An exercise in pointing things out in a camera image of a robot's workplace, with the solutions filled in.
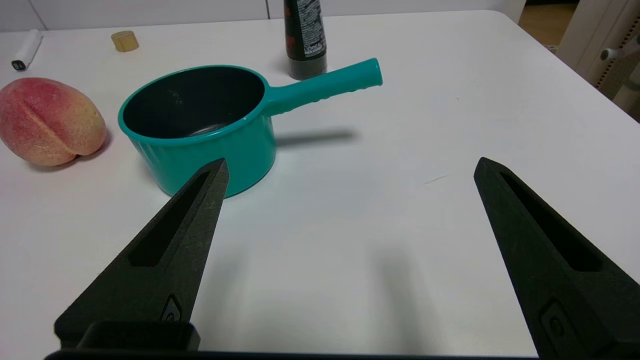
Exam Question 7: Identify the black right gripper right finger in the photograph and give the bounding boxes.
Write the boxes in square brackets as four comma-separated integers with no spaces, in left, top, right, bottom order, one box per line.
[473,157,640,360]

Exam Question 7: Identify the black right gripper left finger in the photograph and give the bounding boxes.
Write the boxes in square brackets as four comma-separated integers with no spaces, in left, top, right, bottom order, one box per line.
[54,158,230,349]

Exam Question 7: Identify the pink yellow peach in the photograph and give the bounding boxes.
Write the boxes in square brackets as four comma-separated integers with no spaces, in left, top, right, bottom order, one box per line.
[0,77,107,167]

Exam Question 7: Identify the white side desk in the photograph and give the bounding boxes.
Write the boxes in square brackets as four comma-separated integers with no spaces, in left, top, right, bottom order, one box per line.
[556,0,640,122]

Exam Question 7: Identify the white marker with black tip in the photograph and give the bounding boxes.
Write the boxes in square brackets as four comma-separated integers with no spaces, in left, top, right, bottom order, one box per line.
[11,29,44,72]

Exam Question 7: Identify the black cosmetic tube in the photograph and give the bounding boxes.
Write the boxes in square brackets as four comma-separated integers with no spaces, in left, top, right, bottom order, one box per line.
[283,0,328,81]

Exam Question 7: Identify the teal saucepan with handle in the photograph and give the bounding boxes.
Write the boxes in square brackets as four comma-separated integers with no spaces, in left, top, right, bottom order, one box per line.
[118,57,384,199]

